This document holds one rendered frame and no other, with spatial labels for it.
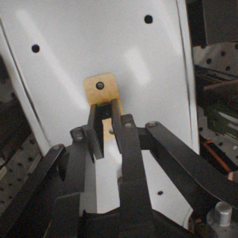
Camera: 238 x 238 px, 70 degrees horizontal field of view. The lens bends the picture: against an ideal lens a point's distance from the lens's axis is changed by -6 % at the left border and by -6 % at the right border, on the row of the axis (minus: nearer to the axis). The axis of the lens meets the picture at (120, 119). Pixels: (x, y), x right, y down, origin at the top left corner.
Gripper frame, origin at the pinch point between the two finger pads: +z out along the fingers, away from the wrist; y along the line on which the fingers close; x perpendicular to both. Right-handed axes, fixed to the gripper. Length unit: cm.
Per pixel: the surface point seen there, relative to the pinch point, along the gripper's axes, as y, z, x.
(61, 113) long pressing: -5.7, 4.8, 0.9
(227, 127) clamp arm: 14.6, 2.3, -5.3
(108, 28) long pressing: 2.5, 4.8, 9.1
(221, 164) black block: 17.6, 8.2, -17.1
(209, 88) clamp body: 17.3, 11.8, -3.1
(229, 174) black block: 17.7, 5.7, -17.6
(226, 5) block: 18.0, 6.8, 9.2
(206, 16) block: 14.9, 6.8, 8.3
